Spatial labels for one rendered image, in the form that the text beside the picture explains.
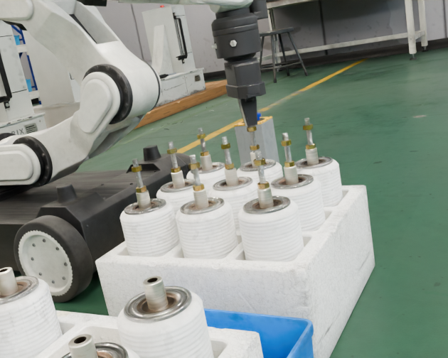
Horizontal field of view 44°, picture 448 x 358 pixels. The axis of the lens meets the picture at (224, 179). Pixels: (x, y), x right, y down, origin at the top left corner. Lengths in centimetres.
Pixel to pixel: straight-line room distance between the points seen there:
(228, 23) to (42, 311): 60
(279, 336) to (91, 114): 74
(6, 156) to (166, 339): 108
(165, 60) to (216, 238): 379
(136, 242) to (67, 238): 30
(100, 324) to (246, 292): 23
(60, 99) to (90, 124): 237
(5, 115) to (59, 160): 178
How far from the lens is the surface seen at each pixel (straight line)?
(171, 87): 435
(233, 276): 86
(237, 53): 105
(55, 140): 151
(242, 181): 103
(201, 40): 679
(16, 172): 158
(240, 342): 67
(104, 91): 130
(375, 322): 102
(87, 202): 133
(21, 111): 334
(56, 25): 141
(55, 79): 371
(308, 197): 95
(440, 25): 591
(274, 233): 84
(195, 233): 90
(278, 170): 111
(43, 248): 132
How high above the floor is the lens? 52
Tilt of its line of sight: 15 degrees down
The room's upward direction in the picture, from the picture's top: 10 degrees counter-clockwise
